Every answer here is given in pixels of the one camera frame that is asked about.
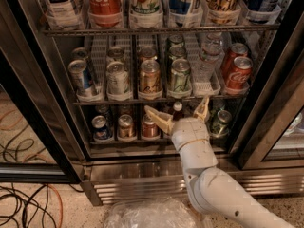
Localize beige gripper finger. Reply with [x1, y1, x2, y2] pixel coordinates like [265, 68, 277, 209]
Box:
[144, 105, 174, 135]
[193, 96, 210, 123]

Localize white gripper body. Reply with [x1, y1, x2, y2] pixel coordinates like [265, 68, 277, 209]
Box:
[171, 117, 209, 151]

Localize green front can shelf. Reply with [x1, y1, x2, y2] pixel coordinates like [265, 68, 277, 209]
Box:
[169, 59, 191, 92]

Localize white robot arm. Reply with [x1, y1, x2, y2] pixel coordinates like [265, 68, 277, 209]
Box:
[144, 98, 294, 228]

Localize red can bottom shelf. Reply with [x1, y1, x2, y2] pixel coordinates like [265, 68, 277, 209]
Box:
[141, 114, 160, 138]

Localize green can bottom shelf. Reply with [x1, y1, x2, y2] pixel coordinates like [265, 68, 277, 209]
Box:
[210, 110, 232, 135]

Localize gold can bottom shelf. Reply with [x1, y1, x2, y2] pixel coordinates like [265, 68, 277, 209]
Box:
[118, 114, 136, 140]

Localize gold front can middle shelf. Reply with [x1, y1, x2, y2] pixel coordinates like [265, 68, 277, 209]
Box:
[139, 60, 161, 94]

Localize red front cola can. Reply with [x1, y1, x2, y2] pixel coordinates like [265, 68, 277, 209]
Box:
[225, 56, 253, 89]

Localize clear water bottle middle shelf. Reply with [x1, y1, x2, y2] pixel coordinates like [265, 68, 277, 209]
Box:
[196, 32, 223, 82]

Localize blue can bottom shelf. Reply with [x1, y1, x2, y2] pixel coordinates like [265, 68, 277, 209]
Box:
[91, 115, 112, 141]

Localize white front can middle shelf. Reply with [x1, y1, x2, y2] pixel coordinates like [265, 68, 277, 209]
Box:
[106, 62, 129, 95]

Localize gold rear can middle shelf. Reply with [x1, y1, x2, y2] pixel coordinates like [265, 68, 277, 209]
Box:
[139, 46, 158, 63]

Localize red rear cola can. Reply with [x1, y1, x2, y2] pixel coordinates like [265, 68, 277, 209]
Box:
[220, 43, 248, 76]

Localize right glass fridge door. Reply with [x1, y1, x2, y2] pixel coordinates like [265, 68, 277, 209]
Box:
[227, 0, 304, 170]

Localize glass fridge door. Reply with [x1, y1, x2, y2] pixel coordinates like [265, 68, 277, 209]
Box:
[0, 0, 87, 183]
[227, 0, 304, 170]

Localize green rear can middle shelf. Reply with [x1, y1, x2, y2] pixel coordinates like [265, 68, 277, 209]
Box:
[166, 34, 184, 48]

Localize white rear can middle shelf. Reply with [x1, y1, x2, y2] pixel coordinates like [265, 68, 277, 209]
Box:
[106, 46, 124, 64]

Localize steel fridge bottom grille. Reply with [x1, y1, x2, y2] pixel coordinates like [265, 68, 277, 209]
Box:
[81, 156, 304, 206]

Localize blue front can middle shelf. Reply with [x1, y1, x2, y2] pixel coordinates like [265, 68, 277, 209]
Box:
[67, 59, 97, 97]

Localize blue rear can middle shelf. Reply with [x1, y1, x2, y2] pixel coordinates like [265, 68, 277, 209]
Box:
[71, 47, 89, 61]

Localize gold black can top shelf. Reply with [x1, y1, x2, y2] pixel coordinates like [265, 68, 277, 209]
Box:
[205, 0, 240, 25]

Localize blue white can top shelf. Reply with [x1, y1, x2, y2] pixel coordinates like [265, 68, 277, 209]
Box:
[168, 0, 202, 29]

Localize white green can top shelf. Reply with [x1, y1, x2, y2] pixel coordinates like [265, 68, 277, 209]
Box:
[130, 0, 161, 27]

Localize left glass fridge door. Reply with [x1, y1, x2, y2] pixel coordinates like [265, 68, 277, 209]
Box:
[0, 0, 87, 183]

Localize red cola can top shelf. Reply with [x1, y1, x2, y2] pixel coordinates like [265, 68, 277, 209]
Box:
[89, 0, 122, 28]

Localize white labelled can top shelf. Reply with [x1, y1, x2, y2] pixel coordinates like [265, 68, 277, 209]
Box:
[44, 0, 84, 29]

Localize white-capped juice bottle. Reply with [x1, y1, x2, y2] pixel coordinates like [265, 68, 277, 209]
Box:
[172, 102, 184, 121]

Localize clear plastic bag bin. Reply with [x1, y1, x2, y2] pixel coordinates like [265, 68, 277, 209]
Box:
[103, 197, 214, 228]

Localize middle wire shelf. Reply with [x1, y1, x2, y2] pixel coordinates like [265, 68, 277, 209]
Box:
[73, 94, 247, 106]

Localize wire shelf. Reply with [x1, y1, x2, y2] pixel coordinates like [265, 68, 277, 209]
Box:
[42, 24, 280, 37]
[73, 94, 247, 106]

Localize top wire shelf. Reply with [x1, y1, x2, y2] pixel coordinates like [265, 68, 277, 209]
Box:
[42, 24, 280, 37]

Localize orange floor cable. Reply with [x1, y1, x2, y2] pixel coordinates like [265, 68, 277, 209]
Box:
[44, 183, 65, 228]

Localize black floor cables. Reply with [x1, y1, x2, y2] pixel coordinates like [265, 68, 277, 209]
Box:
[0, 182, 84, 228]

